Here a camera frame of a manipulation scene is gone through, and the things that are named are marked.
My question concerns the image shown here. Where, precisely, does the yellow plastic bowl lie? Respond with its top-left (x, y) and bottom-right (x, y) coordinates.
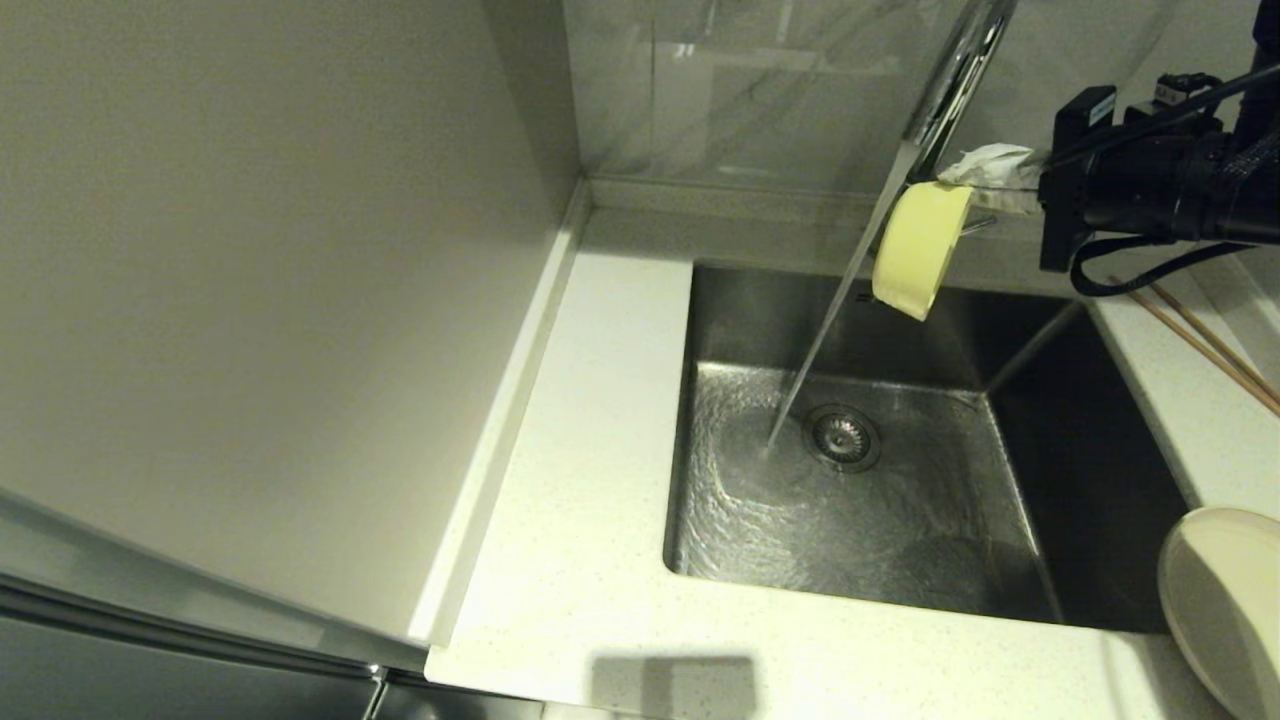
top-left (872, 182), bottom-right (974, 322)

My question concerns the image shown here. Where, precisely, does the wooden chopstick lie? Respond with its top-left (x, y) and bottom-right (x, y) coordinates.
top-left (1148, 282), bottom-right (1280, 396)
top-left (1108, 276), bottom-right (1280, 417)

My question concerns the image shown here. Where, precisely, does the cream round plate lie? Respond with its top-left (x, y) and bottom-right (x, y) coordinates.
top-left (1158, 507), bottom-right (1280, 720)

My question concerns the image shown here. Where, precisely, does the stainless steel sink basin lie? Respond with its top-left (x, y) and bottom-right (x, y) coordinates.
top-left (662, 260), bottom-right (1206, 635)

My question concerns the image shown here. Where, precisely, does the chrome kitchen faucet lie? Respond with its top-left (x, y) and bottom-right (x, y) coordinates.
top-left (868, 0), bottom-right (1019, 273)

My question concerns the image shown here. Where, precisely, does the round metal drain strainer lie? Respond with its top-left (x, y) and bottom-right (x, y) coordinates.
top-left (802, 403), bottom-right (885, 473)

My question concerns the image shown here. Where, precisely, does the grey cabinet side panel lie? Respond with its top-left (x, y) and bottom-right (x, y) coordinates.
top-left (0, 0), bottom-right (583, 671)

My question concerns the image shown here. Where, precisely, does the stainless steel appliance front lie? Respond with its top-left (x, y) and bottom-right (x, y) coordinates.
top-left (0, 570), bottom-right (546, 720)

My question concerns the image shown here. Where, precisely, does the black cable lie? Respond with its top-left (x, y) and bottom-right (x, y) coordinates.
top-left (1050, 62), bottom-right (1280, 298)

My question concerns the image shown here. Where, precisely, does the black cable connector block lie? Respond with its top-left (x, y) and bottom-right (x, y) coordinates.
top-left (1155, 72), bottom-right (1226, 113)

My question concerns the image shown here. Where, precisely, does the black corrugated cable sleeve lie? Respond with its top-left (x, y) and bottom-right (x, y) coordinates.
top-left (1215, 128), bottom-right (1280, 183)

